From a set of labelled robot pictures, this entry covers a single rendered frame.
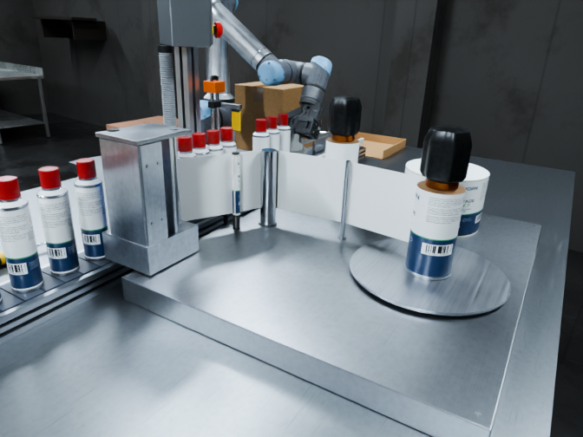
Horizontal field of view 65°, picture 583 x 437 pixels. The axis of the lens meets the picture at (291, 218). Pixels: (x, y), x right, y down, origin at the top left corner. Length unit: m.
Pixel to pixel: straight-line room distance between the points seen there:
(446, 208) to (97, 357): 0.64
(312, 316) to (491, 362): 0.28
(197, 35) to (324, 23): 3.11
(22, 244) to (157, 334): 0.28
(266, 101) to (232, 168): 0.87
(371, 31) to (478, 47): 0.85
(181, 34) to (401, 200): 0.63
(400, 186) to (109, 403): 0.66
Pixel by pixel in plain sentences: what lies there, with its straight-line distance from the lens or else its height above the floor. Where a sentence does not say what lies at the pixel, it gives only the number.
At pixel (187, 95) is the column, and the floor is 1.16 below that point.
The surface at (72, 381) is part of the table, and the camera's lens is 0.80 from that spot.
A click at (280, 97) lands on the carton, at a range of 1.86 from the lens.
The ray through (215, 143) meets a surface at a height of 1.05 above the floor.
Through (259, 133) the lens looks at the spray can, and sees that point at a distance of 1.37.
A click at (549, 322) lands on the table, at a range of 1.02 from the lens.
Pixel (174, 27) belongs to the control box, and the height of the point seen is 1.33.
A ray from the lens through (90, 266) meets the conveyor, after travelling 1.00.
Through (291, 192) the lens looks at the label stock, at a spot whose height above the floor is 0.97.
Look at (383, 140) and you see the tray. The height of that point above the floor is 0.85.
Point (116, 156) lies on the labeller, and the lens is 0.89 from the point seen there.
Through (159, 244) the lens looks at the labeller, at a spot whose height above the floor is 0.94.
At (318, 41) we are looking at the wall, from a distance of 4.25.
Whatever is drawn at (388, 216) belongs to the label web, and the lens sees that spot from 1.02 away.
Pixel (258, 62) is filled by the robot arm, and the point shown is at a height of 1.23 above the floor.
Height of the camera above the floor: 1.32
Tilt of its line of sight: 22 degrees down
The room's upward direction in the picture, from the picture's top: 2 degrees clockwise
